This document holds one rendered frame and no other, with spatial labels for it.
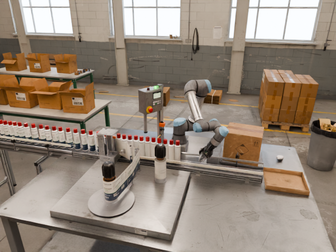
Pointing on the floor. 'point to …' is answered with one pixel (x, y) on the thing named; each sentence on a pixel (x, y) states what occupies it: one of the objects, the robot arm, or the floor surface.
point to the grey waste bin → (321, 152)
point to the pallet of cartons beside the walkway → (286, 99)
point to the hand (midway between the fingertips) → (200, 159)
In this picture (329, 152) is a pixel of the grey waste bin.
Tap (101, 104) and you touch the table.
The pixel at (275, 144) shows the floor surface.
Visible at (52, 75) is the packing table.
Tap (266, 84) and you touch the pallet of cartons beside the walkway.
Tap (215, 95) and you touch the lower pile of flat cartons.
